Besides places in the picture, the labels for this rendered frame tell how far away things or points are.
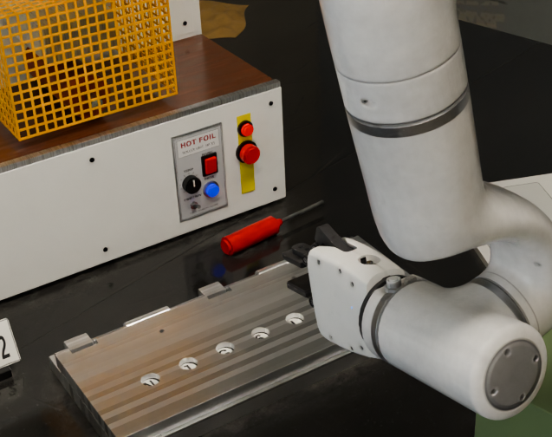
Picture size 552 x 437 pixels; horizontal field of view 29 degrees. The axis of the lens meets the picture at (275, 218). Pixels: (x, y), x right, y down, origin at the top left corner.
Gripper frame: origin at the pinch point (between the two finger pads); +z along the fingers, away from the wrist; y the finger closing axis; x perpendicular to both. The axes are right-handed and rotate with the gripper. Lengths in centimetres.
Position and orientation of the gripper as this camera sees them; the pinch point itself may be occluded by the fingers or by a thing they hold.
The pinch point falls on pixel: (306, 270)
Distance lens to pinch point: 114.4
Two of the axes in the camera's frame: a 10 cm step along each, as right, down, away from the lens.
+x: 8.4, -3.1, 4.4
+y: 1.6, 9.2, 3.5
